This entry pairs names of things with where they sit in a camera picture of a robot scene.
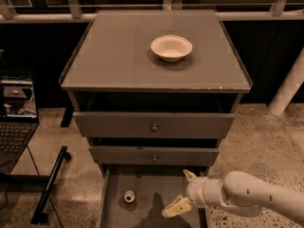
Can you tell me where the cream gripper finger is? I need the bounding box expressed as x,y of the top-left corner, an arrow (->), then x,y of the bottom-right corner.
161,195 -> 193,219
183,169 -> 197,182

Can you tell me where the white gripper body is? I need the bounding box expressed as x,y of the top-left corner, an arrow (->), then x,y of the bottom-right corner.
186,177 -> 207,208

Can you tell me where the orange soda can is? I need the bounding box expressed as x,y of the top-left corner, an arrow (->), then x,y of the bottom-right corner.
123,190 -> 136,207

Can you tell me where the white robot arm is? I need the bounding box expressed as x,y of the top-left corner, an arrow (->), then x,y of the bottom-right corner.
162,55 -> 304,228

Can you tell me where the grey open bottom drawer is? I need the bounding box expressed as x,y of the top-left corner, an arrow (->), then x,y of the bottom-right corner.
97,165 -> 210,228

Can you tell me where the grey middle drawer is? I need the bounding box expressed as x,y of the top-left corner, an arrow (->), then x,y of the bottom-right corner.
89,145 -> 219,166

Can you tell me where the grey drawer cabinet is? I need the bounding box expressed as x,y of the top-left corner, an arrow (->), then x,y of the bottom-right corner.
58,9 -> 253,176

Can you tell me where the grey top drawer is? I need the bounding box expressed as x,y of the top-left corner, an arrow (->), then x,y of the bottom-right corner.
73,112 -> 235,139

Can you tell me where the white paper bowl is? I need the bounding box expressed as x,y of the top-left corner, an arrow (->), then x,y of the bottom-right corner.
150,35 -> 193,63

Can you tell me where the black table stand leg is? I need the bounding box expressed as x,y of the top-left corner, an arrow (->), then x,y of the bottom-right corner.
30,145 -> 71,224

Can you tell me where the black laptop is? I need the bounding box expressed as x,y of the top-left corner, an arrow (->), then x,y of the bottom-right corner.
0,73 -> 39,173

